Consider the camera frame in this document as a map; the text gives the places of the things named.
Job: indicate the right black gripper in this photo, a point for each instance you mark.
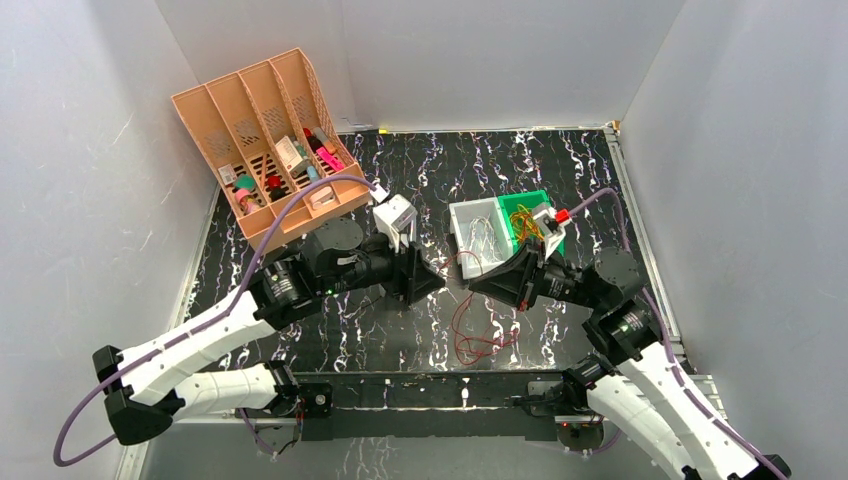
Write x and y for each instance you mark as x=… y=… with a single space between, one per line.
x=516 y=280

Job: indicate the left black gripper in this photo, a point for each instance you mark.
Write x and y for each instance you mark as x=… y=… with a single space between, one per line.
x=406 y=273

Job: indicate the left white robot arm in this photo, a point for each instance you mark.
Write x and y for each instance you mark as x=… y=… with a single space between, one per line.
x=149 y=387

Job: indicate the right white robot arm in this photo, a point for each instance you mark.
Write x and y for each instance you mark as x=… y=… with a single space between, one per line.
x=632 y=378

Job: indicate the white plastic bin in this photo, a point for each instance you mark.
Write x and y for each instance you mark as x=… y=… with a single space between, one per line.
x=480 y=234

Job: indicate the green plastic bin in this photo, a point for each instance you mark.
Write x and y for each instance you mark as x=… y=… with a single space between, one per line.
x=516 y=210

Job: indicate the white label box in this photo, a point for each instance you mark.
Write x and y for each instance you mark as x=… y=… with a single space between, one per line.
x=291 y=158

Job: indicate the pink tape roll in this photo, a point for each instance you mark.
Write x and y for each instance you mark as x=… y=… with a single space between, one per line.
x=245 y=187

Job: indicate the peach desk file organizer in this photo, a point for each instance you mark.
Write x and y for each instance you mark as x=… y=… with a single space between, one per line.
x=235 y=121

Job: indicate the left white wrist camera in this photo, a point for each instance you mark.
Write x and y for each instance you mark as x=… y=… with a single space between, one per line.
x=392 y=218

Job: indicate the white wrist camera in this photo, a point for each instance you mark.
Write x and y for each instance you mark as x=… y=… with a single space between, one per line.
x=551 y=223
x=392 y=218

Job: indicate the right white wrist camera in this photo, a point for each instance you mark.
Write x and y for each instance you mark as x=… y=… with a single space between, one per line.
x=551 y=223

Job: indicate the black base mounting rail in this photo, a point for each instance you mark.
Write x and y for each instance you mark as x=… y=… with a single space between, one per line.
x=465 y=403

